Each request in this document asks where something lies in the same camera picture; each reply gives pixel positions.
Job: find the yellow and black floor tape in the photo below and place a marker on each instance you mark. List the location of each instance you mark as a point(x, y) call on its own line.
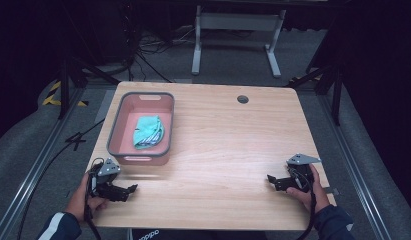
point(53, 98)

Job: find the teal cloth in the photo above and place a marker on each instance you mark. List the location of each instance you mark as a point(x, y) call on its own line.
point(149, 131)

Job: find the person's left hand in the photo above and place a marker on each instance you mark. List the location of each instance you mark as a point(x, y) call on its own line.
point(80, 200)

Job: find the black metal stand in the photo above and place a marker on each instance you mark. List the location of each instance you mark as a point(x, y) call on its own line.
point(336, 90)
point(64, 83)

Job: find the aluminium floor rail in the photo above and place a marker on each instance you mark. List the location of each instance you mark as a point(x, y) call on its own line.
point(33, 176)
point(356, 173)

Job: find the pink basket with grey rim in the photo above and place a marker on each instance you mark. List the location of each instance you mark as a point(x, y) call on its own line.
point(141, 130)

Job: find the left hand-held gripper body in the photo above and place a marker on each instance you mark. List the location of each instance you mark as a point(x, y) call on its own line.
point(106, 170)

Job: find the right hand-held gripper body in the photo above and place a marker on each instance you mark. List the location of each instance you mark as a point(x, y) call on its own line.
point(301, 170)

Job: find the black tape cross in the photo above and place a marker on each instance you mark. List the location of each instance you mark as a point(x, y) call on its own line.
point(75, 140)

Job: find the person's right hand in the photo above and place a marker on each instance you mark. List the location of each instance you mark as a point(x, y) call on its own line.
point(314, 196)

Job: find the small grey metal bracket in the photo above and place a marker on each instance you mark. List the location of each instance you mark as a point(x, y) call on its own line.
point(332, 191)

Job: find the grey metal desk frame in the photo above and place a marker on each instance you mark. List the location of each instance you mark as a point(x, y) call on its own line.
point(238, 21)

